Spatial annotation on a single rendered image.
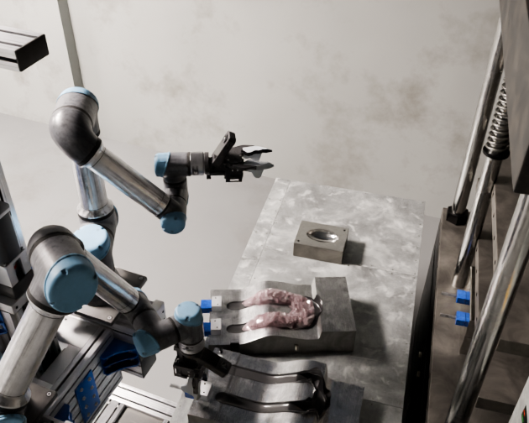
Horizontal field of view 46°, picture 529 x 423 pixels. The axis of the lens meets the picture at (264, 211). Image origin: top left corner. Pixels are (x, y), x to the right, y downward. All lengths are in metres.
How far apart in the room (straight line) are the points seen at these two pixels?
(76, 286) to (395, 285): 1.41
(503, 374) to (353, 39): 2.25
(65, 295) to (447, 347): 1.41
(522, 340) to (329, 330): 0.68
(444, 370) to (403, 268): 0.49
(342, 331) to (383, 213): 0.82
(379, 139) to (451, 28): 0.81
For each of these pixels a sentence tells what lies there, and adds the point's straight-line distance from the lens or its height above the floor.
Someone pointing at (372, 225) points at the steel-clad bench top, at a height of 0.80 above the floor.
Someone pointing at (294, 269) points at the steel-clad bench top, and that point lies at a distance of 2.50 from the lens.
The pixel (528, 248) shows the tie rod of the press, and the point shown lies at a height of 1.64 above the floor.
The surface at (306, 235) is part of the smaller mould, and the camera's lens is 2.55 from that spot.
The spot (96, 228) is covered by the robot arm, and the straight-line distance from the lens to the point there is 2.02.
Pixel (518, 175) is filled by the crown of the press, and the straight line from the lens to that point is 1.29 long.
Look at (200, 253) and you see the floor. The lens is 3.76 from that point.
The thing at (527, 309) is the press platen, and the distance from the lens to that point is 1.83.
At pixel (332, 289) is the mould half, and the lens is 2.28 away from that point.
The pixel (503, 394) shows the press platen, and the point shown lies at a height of 1.04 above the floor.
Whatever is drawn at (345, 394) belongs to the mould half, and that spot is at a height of 0.86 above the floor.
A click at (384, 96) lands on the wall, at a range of 3.79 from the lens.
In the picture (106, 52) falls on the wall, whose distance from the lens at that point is 4.52.
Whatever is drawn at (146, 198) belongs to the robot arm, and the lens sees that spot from 1.84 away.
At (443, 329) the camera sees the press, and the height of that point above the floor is 0.78.
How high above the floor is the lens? 2.53
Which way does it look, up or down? 39 degrees down
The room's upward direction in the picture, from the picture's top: 1 degrees clockwise
